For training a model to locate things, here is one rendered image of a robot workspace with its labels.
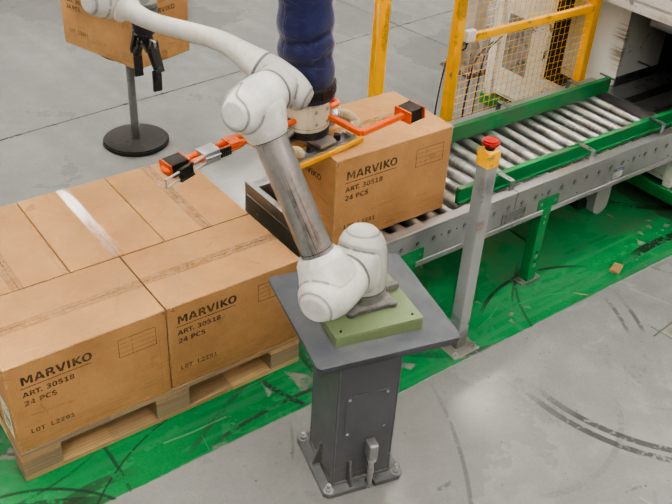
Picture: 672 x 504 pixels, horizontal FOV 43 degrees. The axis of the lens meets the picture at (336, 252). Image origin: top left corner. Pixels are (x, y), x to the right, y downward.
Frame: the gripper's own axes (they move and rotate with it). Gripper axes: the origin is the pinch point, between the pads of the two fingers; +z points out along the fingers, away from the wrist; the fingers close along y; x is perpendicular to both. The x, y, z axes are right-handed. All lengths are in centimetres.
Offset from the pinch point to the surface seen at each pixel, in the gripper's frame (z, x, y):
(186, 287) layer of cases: 81, -5, -10
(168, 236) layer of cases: 81, -15, 24
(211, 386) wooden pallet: 133, -12, -13
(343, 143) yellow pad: 38, -74, -12
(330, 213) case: 65, -67, -16
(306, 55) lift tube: 0, -58, -8
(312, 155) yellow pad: 38, -59, -13
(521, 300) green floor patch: 134, -168, -42
